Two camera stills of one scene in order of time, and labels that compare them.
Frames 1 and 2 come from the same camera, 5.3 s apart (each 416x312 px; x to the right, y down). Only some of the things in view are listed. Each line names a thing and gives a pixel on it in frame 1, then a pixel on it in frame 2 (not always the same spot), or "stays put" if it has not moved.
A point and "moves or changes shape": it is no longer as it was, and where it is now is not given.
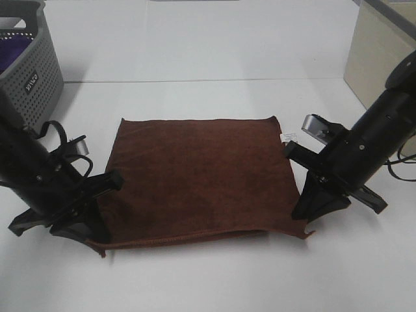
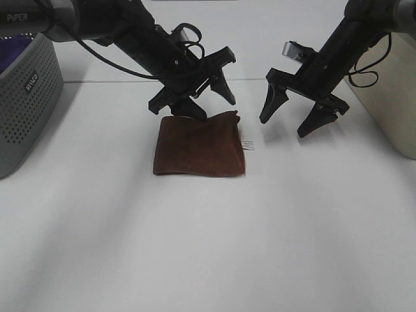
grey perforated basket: [34, 80] stays put
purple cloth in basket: [10, 48] stays put
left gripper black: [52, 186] → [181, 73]
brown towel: [194, 178] moves or changes shape
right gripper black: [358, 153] → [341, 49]
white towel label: [286, 137] → [249, 145]
